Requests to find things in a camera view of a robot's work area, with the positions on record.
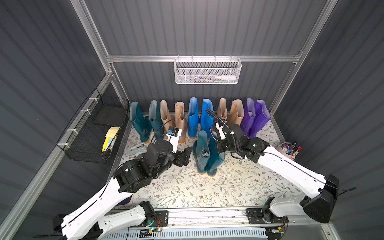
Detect teal rain boot carried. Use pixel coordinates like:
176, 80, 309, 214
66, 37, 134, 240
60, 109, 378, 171
130, 102, 152, 144

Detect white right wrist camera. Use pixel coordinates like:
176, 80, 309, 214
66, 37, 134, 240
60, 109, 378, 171
215, 122, 226, 140

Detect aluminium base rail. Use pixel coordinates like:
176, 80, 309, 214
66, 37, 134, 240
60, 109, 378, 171
96, 207, 321, 235

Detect yellow sticky notes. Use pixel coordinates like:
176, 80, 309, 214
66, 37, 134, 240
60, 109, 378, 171
102, 127, 120, 153

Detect blue rain boot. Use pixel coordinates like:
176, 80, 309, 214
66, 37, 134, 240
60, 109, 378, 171
188, 97, 199, 139
200, 99, 214, 139

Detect pink pen cup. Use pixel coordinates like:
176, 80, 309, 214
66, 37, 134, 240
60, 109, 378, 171
281, 142, 302, 161

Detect white tube in basket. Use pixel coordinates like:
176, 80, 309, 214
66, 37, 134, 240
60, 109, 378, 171
215, 75, 237, 82

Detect white vent grille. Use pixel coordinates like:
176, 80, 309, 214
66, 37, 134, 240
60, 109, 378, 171
103, 227, 268, 240

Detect white wire wall basket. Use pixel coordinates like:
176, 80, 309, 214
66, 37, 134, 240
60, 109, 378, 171
173, 57, 243, 85

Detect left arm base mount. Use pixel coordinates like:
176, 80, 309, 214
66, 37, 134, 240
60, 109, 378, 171
132, 210, 169, 228

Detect beige rain boot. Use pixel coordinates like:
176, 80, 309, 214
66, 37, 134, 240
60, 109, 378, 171
217, 98, 228, 121
160, 100, 176, 133
227, 99, 244, 125
175, 102, 188, 144

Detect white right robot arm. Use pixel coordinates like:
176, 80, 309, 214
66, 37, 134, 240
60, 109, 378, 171
214, 123, 340, 224

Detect black corrugated cable hose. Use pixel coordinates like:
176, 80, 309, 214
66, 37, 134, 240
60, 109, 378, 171
204, 108, 241, 151

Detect purple rain boot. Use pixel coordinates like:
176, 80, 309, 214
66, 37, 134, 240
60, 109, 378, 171
240, 98, 256, 135
248, 100, 271, 138

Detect small light blue box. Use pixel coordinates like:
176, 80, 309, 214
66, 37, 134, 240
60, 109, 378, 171
129, 143, 147, 156

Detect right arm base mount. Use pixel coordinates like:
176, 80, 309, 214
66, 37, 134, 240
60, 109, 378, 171
246, 197, 289, 225

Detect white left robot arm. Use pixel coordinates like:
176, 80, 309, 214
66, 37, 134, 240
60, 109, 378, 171
55, 140, 192, 240

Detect black wire side basket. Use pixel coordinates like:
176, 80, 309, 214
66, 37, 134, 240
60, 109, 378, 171
57, 89, 130, 164

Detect teal rain boot back row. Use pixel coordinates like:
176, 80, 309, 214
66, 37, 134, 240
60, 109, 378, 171
149, 100, 164, 140

